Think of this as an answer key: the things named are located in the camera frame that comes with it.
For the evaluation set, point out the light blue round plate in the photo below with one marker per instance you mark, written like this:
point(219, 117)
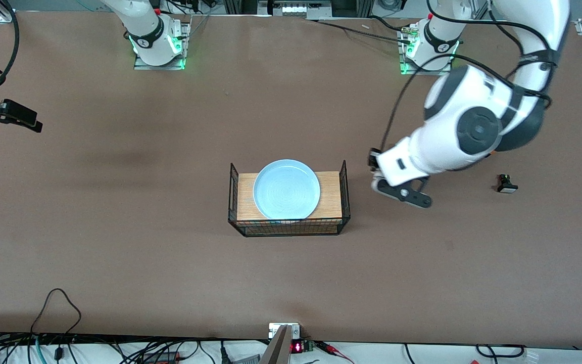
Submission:
point(286, 189)

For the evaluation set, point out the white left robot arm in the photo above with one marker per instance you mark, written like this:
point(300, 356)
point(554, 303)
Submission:
point(478, 129)

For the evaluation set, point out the white lit equipment unit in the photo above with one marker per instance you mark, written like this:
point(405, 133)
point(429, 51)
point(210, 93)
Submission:
point(293, 9)

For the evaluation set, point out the red clip lead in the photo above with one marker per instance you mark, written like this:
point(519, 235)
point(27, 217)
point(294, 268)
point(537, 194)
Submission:
point(329, 348)

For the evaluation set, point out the small white box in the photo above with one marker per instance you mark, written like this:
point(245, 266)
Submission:
point(273, 331)

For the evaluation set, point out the red LED display board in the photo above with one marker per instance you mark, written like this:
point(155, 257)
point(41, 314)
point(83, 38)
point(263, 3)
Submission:
point(297, 347)

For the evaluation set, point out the black power adapter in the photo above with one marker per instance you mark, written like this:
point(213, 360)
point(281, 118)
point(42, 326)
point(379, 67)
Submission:
point(162, 358)

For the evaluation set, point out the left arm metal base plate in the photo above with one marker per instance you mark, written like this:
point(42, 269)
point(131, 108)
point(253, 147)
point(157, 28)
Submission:
point(407, 72)

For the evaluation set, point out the black push button switch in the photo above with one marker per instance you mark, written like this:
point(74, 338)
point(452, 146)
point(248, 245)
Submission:
point(506, 185)

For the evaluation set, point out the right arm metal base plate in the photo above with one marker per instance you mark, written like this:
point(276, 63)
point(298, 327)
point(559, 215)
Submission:
point(139, 64)

